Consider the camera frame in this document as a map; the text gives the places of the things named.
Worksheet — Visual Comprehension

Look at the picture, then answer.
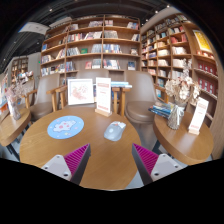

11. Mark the round wooden side table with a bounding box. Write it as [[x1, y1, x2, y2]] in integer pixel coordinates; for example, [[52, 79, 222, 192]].
[[0, 106, 33, 148], [152, 109, 214, 166]]

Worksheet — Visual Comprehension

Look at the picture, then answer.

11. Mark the stack of pale blue books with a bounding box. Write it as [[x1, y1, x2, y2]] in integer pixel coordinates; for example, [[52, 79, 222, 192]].
[[109, 80, 133, 89]]

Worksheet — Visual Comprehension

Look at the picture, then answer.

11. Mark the white hanging ceiling panel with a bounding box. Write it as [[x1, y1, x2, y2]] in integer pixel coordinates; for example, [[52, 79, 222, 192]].
[[18, 21, 51, 36]]

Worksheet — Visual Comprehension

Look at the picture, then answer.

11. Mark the glass vase with dried flowers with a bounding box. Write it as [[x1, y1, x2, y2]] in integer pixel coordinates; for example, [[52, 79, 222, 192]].
[[3, 78, 28, 121]]

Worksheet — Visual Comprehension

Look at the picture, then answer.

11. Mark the small distant bookshelf unit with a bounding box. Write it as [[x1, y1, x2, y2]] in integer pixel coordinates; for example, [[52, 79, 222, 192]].
[[10, 55, 29, 83]]

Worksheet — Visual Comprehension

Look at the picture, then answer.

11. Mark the tall wooden bookshelf unit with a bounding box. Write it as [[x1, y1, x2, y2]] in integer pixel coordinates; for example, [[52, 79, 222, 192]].
[[139, 13, 219, 134]]

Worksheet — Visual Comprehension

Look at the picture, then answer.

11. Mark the grey computer mouse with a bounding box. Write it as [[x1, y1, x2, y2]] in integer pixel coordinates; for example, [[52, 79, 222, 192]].
[[103, 120, 127, 142]]

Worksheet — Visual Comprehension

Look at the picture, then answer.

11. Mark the white dried flower bouquet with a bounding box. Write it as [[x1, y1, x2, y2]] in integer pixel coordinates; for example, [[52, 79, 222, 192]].
[[164, 59, 201, 130]]

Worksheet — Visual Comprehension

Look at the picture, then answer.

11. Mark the round blue mouse pad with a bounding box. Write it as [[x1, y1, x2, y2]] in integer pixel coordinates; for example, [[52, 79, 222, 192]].
[[46, 115, 85, 140]]

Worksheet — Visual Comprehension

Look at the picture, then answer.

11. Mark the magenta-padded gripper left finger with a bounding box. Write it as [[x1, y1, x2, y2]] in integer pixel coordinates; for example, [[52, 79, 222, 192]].
[[41, 143, 92, 186]]

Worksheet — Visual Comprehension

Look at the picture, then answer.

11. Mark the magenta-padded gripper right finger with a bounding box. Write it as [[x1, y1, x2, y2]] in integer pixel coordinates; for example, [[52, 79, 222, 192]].
[[131, 143, 184, 186]]

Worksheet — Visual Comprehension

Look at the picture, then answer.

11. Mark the white sign on wooden base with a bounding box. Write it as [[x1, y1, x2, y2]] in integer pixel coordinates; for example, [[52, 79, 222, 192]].
[[94, 77, 113, 118]]

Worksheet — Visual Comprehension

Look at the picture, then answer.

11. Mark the brown wooden-armed armchair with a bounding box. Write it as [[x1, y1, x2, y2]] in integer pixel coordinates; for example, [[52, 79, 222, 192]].
[[54, 68, 126, 116], [24, 73, 68, 122], [112, 70, 169, 126]]

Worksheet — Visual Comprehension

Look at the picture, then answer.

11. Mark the wide wooden bookshelf unit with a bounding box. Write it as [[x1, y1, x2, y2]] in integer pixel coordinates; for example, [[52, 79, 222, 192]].
[[39, 13, 143, 86]]

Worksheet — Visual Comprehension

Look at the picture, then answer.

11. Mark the white framed flower picture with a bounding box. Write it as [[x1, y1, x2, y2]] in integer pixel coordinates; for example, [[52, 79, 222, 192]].
[[67, 78, 95, 106]]

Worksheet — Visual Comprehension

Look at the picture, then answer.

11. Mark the stack of colourful books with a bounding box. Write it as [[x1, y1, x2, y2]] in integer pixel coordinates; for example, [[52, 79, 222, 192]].
[[148, 100, 176, 119]]

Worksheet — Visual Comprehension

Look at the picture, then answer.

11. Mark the small white table sign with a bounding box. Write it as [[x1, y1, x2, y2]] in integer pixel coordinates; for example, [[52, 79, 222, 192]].
[[188, 97, 210, 136]]

